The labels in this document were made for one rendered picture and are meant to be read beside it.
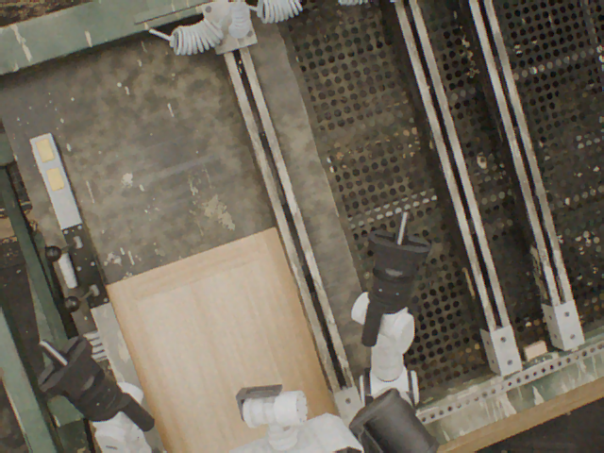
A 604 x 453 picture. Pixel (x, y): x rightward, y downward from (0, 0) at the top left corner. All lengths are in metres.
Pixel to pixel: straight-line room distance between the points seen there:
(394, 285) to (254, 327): 0.53
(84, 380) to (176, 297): 0.51
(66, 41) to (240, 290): 0.72
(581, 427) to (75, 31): 2.29
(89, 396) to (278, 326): 0.65
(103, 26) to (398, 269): 0.86
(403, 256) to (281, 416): 0.39
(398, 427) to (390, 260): 0.33
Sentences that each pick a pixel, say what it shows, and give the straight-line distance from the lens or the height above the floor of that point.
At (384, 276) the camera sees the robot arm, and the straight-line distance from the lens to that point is 1.73.
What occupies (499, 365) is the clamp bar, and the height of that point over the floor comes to 0.95.
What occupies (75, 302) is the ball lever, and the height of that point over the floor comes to 1.44.
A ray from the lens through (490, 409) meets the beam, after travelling 2.35.
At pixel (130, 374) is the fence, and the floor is 1.19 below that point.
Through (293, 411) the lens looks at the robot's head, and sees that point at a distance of 1.64.
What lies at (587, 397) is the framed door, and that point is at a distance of 3.10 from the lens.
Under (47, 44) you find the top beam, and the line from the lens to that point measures 2.01.
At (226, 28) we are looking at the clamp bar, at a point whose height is 1.80.
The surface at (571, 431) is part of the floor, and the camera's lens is 3.36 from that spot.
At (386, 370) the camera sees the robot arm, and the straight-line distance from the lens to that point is 1.95.
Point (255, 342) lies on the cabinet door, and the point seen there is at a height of 1.14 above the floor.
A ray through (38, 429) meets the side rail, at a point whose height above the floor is 1.15.
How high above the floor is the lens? 2.79
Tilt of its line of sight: 43 degrees down
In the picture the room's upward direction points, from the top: 10 degrees counter-clockwise
